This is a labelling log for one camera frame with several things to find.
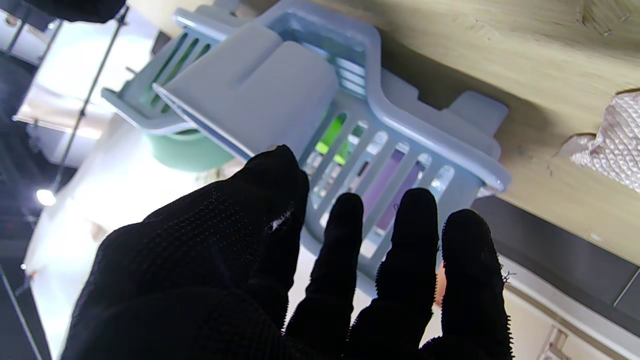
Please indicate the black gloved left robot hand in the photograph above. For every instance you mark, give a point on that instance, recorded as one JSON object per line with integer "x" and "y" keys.
{"x": 200, "y": 280}

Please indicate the beige wiping cloth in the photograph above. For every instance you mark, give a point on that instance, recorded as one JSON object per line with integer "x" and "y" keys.
{"x": 612, "y": 140}

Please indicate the blue plastic drip tray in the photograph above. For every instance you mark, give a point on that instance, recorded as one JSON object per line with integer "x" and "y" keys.
{"x": 470, "y": 115}

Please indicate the metal backdrop frame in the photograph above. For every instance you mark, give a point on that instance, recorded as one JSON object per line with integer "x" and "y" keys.
{"x": 85, "y": 100}

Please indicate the lime green bowl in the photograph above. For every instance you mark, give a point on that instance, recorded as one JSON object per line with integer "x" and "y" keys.
{"x": 332, "y": 140}

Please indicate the blue plastic dish rack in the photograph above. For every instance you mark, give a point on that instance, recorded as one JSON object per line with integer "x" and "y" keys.
{"x": 280, "y": 90}

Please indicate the purple plastic cup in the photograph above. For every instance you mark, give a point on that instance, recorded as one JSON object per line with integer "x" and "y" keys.
{"x": 395, "y": 190}

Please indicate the pale green plate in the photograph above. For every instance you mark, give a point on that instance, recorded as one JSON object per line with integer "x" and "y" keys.
{"x": 187, "y": 150}

